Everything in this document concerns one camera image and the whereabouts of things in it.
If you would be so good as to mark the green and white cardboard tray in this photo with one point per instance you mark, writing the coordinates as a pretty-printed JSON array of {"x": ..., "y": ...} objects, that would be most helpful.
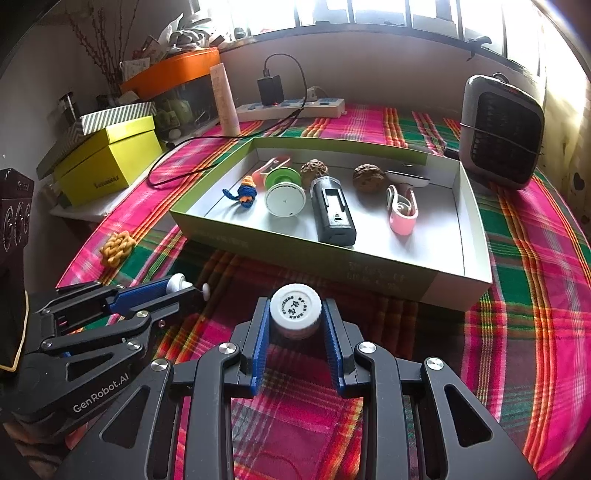
[{"x": 378, "y": 258}]

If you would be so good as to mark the yellow braided knot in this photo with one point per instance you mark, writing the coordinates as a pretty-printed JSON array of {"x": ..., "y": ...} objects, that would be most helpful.
[{"x": 117, "y": 249}]

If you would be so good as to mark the orange tray with clutter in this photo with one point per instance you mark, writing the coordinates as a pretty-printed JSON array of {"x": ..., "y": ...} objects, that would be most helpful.
[{"x": 175, "y": 37}]

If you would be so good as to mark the small white jar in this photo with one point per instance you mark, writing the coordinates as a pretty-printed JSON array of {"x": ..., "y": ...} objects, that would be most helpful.
[{"x": 295, "y": 307}]

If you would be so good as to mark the yellow box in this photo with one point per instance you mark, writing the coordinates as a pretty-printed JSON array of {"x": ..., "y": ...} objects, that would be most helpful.
[{"x": 120, "y": 157}]

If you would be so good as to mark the blue and orange knitted toy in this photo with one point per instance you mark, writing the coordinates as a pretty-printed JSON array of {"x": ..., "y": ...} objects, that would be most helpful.
[{"x": 245, "y": 193}]

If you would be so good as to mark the black round disc gadget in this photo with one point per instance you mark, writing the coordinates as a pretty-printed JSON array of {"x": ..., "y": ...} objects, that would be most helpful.
[{"x": 406, "y": 177}]

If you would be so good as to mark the orange box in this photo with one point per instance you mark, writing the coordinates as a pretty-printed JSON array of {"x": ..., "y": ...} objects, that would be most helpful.
[{"x": 175, "y": 69}]

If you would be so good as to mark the dark glass jar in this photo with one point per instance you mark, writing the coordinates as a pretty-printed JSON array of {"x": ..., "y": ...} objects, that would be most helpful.
[{"x": 69, "y": 108}]

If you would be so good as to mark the grey space heater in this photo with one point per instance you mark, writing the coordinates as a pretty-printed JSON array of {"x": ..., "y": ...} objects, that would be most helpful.
[{"x": 503, "y": 134}]

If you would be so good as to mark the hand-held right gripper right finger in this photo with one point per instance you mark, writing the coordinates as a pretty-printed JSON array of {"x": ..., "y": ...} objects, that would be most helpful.
[{"x": 331, "y": 346}]

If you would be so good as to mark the green and white spool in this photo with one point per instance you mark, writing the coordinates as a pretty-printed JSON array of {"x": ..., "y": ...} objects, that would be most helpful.
[{"x": 285, "y": 199}]

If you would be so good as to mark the small white bobbin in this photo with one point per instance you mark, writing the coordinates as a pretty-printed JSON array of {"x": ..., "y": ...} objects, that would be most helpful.
[{"x": 178, "y": 282}]

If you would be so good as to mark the brown walnut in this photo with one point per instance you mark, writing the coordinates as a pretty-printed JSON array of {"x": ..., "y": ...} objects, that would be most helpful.
[
  {"x": 368, "y": 177},
  {"x": 315, "y": 170}
]

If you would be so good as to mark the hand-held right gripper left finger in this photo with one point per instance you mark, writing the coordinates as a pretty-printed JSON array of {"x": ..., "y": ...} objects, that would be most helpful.
[{"x": 261, "y": 346}]

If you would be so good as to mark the glass tank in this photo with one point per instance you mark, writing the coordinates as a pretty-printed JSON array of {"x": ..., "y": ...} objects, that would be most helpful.
[{"x": 184, "y": 108}]

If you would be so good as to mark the cream tube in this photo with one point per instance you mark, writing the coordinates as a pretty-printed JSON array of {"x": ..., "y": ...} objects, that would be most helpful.
[{"x": 226, "y": 101}]

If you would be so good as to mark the window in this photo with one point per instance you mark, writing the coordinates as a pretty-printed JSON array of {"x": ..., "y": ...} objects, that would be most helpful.
[{"x": 369, "y": 18}]

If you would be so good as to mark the pink clip with white hook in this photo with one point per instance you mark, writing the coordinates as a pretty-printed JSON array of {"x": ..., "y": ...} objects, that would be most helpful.
[{"x": 401, "y": 221}]

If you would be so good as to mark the striped gift box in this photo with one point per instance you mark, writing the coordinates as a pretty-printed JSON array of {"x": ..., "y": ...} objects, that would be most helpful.
[{"x": 60, "y": 154}]

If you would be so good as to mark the green striped box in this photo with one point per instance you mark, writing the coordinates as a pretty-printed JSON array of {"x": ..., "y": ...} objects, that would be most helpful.
[{"x": 115, "y": 115}]

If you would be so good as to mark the black charger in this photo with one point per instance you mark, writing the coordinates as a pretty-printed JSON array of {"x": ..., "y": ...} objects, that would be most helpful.
[{"x": 270, "y": 91}]

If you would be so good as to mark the black battery pack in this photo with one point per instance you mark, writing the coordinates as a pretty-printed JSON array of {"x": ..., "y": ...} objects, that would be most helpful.
[{"x": 332, "y": 217}]

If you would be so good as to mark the grey plug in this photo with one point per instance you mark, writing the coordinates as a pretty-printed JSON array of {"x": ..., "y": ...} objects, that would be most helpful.
[{"x": 315, "y": 92}]

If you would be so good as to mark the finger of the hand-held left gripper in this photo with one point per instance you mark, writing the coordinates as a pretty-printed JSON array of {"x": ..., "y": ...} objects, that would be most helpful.
[
  {"x": 115, "y": 330},
  {"x": 143, "y": 291}
]

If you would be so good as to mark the white power strip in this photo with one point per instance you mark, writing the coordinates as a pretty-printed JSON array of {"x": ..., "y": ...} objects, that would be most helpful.
[{"x": 323, "y": 107}]

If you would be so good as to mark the cream heart print curtain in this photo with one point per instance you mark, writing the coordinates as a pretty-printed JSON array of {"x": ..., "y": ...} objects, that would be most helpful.
[{"x": 568, "y": 92}]

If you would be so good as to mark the dark speaker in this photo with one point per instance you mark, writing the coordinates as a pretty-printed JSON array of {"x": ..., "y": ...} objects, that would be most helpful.
[{"x": 14, "y": 258}]

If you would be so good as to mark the dried branches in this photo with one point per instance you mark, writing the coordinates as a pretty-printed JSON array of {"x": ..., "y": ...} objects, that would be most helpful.
[{"x": 99, "y": 46}]

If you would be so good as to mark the pink oblong case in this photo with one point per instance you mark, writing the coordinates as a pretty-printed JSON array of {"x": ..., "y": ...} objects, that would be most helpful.
[{"x": 272, "y": 164}]

